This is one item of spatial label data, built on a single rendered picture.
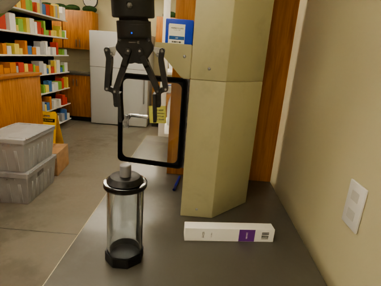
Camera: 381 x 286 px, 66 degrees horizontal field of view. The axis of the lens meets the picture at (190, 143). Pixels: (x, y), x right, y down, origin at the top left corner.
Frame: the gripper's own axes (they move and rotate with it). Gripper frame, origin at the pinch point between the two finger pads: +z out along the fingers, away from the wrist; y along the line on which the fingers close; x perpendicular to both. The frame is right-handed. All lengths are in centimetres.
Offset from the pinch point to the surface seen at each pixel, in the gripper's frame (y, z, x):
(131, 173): 2.0, 16.0, 2.8
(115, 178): 5.3, 15.5, 6.1
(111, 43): 122, 7, -519
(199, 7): -15.7, -24.6, -21.9
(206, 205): -19.6, 37.9, -16.7
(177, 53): -9.4, -11.8, -21.3
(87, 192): 89, 145, -207
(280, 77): -53, 0, -55
